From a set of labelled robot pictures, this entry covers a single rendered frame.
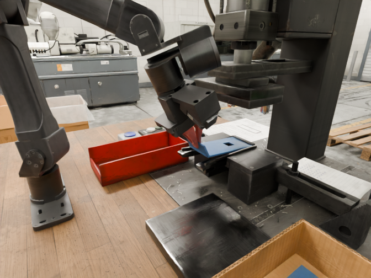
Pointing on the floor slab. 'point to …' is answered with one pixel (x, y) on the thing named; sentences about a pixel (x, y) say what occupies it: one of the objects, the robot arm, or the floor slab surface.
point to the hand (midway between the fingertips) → (196, 143)
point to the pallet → (355, 133)
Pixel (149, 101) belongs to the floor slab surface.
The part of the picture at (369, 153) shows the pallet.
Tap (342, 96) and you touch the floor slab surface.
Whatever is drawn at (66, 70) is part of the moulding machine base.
